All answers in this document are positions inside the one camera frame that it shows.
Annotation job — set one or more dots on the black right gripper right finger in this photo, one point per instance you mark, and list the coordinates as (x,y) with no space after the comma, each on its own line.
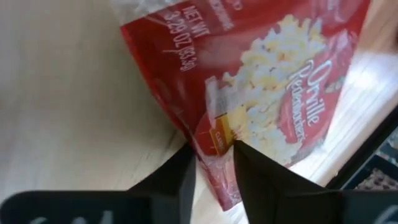
(280,199)

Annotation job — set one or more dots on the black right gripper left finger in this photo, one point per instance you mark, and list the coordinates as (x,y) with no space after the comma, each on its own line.
(93,208)

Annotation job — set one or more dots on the red popcorn bag clear wrap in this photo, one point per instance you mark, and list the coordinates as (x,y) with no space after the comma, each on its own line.
(264,77)

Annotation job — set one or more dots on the brown dotted patterned cloth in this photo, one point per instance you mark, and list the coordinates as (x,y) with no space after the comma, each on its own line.
(377,181)

